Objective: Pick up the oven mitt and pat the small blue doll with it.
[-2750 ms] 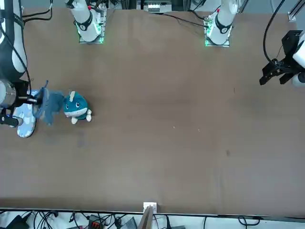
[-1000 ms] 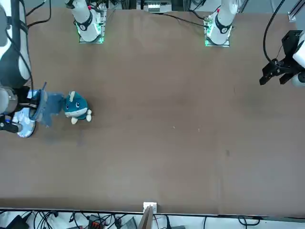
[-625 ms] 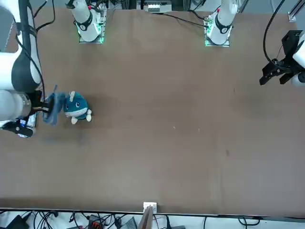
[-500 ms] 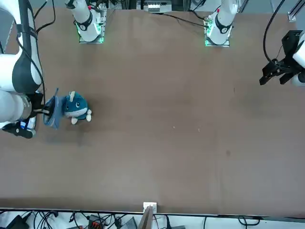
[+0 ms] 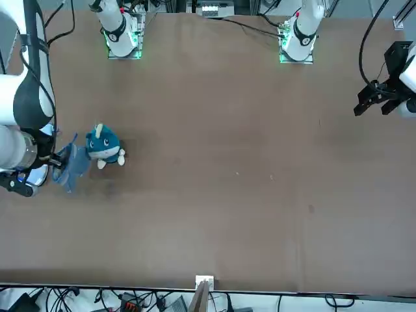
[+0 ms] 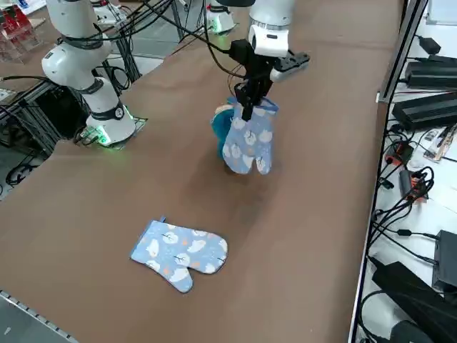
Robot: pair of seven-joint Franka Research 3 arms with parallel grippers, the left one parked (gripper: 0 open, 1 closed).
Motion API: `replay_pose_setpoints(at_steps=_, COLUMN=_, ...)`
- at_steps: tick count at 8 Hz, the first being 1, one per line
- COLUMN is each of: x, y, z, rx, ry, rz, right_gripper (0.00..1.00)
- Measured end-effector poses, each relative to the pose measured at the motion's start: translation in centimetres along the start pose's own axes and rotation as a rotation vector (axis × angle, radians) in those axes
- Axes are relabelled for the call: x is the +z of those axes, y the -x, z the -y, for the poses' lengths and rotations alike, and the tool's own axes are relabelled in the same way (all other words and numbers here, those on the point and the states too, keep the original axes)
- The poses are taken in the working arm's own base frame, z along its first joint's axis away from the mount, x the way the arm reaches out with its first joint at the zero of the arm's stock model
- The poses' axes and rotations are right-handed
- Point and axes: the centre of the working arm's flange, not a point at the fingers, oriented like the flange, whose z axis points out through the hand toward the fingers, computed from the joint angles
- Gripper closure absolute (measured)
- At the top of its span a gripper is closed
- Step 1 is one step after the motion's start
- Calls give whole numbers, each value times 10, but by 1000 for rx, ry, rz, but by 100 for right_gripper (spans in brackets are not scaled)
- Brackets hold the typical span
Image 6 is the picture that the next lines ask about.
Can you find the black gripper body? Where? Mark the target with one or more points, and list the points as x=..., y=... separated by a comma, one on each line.
x=258, y=69

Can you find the blue cloud-print oven mitt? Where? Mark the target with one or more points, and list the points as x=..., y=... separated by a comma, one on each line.
x=246, y=143
x=171, y=250

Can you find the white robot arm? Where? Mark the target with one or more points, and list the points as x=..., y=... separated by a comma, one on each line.
x=71, y=60
x=223, y=21

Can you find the small blue plush doll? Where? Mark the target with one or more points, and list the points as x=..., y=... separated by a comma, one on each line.
x=219, y=123

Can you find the black and orange USB hub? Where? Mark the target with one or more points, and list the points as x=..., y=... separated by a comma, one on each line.
x=400, y=153

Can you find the long black power adapter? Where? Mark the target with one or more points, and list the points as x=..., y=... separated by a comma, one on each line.
x=421, y=110

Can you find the grey adapter with orange plugs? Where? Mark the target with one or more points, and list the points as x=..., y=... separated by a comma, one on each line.
x=405, y=182

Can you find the black power adapter brick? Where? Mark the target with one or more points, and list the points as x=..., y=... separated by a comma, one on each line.
x=432, y=73

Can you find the small black charger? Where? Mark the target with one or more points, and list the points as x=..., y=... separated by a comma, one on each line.
x=430, y=44

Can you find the printed paper sheets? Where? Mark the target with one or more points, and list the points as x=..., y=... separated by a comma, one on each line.
x=439, y=143

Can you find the clear shelf with red packets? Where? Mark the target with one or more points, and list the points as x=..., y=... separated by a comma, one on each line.
x=18, y=39

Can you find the black box-shaped device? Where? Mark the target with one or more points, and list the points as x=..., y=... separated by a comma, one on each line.
x=446, y=257

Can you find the large black power supply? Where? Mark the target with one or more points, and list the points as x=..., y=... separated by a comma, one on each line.
x=410, y=296

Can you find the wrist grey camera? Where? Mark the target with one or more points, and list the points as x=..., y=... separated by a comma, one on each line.
x=292, y=62

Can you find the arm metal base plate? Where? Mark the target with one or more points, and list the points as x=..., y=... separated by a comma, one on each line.
x=139, y=123

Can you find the aluminium profile post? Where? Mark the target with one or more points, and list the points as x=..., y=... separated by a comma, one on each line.
x=403, y=53

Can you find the dark aluminium frame rack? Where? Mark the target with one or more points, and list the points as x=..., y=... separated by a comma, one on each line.
x=35, y=107

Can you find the metal table edge rail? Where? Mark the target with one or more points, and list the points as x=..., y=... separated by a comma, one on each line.
x=21, y=311

